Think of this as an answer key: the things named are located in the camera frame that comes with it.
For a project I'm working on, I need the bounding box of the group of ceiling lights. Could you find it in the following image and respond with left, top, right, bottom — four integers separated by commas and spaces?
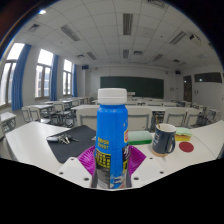
27, 2, 208, 65

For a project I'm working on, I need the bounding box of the round cork coaster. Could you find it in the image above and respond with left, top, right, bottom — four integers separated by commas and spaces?
150, 148, 171, 159

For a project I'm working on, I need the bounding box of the flat round red coaster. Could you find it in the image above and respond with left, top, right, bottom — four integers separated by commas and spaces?
178, 141, 195, 154

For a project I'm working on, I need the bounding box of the blue window curtain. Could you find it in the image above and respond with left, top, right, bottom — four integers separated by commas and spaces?
72, 63, 79, 98
11, 43, 33, 112
49, 53, 60, 102

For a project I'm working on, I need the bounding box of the group of classroom chairs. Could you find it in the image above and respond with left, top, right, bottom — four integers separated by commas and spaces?
21, 96, 223, 133

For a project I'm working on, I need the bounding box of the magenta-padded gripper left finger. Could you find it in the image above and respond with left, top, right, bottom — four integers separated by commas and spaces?
55, 145, 98, 190

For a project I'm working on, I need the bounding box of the bunch of keys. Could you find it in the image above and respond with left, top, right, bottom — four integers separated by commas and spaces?
46, 132, 80, 145

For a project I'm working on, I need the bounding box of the navy blue mug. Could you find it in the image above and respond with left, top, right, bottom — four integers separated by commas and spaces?
151, 123, 177, 156

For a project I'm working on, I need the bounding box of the yellow and green sponge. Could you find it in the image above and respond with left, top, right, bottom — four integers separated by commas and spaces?
174, 126, 194, 143

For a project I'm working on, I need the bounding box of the black flat mat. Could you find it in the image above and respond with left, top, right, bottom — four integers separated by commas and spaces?
46, 124, 98, 164

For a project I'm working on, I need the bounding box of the blue white-capped drink bottle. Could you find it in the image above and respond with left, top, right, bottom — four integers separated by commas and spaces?
91, 87, 132, 191

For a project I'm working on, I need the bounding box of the ceiling projector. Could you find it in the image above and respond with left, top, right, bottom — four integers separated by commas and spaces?
188, 33, 202, 43

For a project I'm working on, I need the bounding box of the dark wide wall window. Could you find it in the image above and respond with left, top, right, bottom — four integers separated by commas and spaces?
193, 71, 224, 84

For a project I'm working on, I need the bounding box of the dark green blackboard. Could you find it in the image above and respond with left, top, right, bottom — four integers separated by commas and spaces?
99, 75, 165, 100

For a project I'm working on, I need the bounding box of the dark classroom door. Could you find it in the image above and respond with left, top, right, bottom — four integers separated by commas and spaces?
182, 74, 193, 103

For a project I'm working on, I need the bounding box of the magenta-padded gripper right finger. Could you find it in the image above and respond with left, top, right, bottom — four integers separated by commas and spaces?
127, 145, 168, 190

